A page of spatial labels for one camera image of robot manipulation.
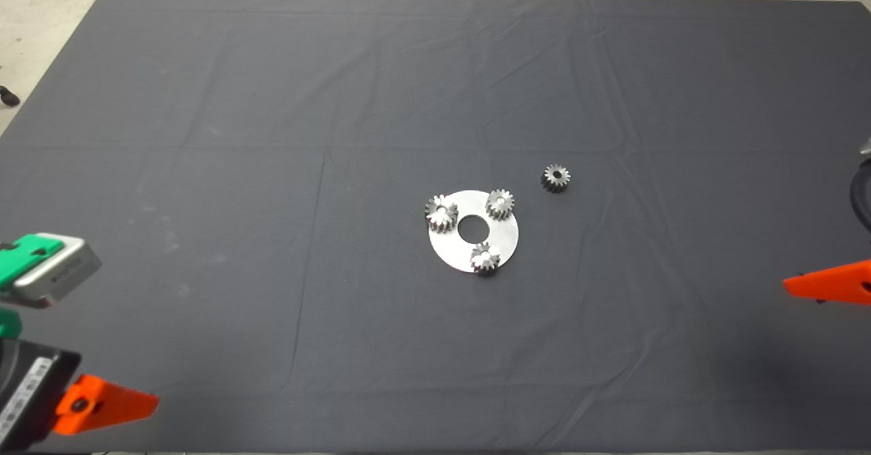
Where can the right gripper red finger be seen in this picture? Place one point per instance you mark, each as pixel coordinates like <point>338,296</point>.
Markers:
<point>837,285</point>

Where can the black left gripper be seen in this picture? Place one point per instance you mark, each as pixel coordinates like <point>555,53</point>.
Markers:
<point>27,394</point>

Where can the small steel gear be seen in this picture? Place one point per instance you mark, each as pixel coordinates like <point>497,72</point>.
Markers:
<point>484,259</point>
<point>500,205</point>
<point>550,184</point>

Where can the large steel gear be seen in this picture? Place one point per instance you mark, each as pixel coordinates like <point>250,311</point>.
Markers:
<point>439,218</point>

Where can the dark grey table cloth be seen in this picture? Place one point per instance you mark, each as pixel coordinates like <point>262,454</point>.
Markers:
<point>272,169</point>

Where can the small black floor object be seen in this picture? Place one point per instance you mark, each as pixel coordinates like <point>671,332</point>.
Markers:
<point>8,96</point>

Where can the round metal plate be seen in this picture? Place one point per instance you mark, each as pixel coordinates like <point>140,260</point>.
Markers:
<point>505,239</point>

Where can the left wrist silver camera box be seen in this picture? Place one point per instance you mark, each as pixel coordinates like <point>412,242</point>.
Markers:
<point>61,275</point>

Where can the left wrist green camera mount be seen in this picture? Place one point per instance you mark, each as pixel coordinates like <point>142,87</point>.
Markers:
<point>27,254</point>

